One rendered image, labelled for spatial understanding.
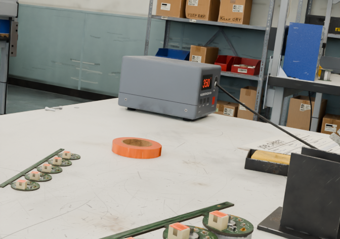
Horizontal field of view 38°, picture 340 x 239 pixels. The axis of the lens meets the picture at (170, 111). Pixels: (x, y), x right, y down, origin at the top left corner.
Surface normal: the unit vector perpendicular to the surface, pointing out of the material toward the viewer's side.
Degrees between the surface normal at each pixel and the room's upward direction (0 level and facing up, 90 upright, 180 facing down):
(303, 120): 90
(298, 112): 91
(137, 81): 90
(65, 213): 0
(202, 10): 90
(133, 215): 0
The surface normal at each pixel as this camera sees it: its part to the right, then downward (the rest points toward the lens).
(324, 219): -0.49, 0.09
